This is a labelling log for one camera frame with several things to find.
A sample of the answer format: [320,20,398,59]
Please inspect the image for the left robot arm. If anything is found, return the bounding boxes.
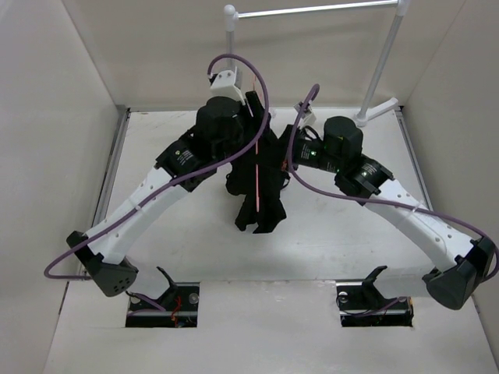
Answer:
[66,97,252,311]

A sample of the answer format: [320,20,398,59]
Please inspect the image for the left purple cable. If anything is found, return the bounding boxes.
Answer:
[43,54,271,312]

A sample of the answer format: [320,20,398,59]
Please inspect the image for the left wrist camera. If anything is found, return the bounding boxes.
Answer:
[210,66,245,104]

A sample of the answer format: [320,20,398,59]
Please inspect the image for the aluminium table rail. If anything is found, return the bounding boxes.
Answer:
[80,104,132,280]

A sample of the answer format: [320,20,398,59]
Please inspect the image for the white clothes rack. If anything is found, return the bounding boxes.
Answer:
[223,0,411,129]

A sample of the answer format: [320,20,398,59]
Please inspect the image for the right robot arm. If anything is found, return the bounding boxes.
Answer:
[282,116,498,310]

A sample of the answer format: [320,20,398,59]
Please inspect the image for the black trousers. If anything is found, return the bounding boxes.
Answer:
[225,122,290,234]

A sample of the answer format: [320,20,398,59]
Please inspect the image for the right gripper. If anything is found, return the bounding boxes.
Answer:
[252,123,345,174]

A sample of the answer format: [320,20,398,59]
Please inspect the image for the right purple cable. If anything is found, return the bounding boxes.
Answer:
[285,83,499,317]

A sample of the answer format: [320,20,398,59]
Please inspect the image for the pink wire hanger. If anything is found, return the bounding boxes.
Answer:
[252,75,260,213]

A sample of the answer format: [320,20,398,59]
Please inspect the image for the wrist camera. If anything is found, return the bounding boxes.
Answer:
[210,66,245,104]
[294,101,317,124]

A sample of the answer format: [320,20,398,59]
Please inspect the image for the purple cable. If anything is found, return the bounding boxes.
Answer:
[43,54,271,312]
[285,83,499,317]

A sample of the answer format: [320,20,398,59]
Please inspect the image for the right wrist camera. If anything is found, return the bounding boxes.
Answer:
[294,101,317,124]

